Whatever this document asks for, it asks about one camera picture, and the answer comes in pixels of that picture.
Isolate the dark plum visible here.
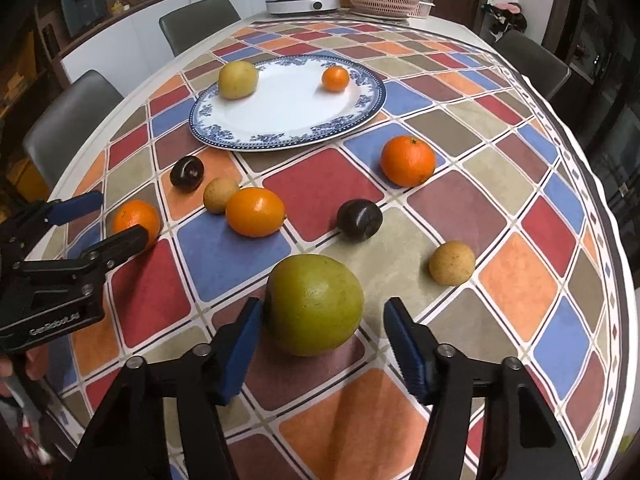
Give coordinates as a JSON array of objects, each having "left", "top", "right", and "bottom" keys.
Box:
[
  {"left": 336, "top": 199, "right": 384, "bottom": 244},
  {"left": 169, "top": 156, "right": 205, "bottom": 192}
]

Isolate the white sideboard cabinet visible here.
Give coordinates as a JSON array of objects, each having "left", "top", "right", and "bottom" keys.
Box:
[{"left": 35, "top": 0, "right": 271, "bottom": 91}]

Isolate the pile of dark clothes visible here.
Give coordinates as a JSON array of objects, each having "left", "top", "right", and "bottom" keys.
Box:
[{"left": 481, "top": 2, "right": 528, "bottom": 41}]

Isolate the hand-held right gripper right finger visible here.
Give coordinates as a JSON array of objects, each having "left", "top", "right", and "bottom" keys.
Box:
[{"left": 382, "top": 296, "right": 583, "bottom": 480}]

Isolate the yellow pear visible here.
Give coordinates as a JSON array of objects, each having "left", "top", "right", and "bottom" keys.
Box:
[{"left": 218, "top": 60, "right": 259, "bottom": 100}]

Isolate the large green round fruit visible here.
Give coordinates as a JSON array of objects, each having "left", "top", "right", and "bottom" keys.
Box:
[{"left": 264, "top": 254, "right": 365, "bottom": 357}]

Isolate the round orange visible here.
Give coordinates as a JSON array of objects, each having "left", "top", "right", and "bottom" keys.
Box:
[{"left": 112, "top": 200, "right": 162, "bottom": 251}]

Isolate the blue patterned white plate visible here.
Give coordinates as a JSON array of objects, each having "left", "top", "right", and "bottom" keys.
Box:
[{"left": 188, "top": 55, "right": 387, "bottom": 153}]

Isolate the colourful checkered tablecloth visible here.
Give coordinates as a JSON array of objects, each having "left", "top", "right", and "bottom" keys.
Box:
[{"left": 37, "top": 15, "right": 621, "bottom": 480}]

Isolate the person's left hand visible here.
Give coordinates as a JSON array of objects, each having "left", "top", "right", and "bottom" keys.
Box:
[{"left": 0, "top": 347, "right": 52, "bottom": 383}]

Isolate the small tan round fruit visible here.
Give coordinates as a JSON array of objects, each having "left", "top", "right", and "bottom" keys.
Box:
[
  {"left": 428, "top": 241, "right": 476, "bottom": 287},
  {"left": 203, "top": 177, "right": 240, "bottom": 215}
]

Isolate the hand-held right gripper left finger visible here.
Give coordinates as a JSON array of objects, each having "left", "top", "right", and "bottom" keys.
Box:
[{"left": 77, "top": 297, "right": 266, "bottom": 480}]

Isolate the pink plastic basket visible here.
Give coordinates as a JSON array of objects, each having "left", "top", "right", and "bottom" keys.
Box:
[{"left": 346, "top": 0, "right": 436, "bottom": 19}]

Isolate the grey dining chair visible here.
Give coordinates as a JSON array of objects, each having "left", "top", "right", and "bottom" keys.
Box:
[
  {"left": 492, "top": 30, "right": 572, "bottom": 102},
  {"left": 158, "top": 0, "right": 242, "bottom": 57},
  {"left": 22, "top": 70, "right": 125, "bottom": 191}
]

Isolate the oval orange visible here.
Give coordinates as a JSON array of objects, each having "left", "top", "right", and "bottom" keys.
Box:
[{"left": 225, "top": 187, "right": 287, "bottom": 238}]

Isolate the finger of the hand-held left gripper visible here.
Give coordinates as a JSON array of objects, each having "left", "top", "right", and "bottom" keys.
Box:
[
  {"left": 0, "top": 191, "right": 105, "bottom": 250},
  {"left": 15, "top": 225, "right": 150, "bottom": 287}
]

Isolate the large orange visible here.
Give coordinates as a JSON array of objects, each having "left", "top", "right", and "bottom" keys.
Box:
[{"left": 380, "top": 135, "right": 436, "bottom": 188}]

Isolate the white induction cooker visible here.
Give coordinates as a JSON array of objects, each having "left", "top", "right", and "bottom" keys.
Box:
[{"left": 265, "top": 0, "right": 342, "bottom": 16}]

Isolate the small mandarin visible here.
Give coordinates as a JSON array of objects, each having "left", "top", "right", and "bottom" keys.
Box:
[{"left": 321, "top": 66, "right": 350, "bottom": 93}]

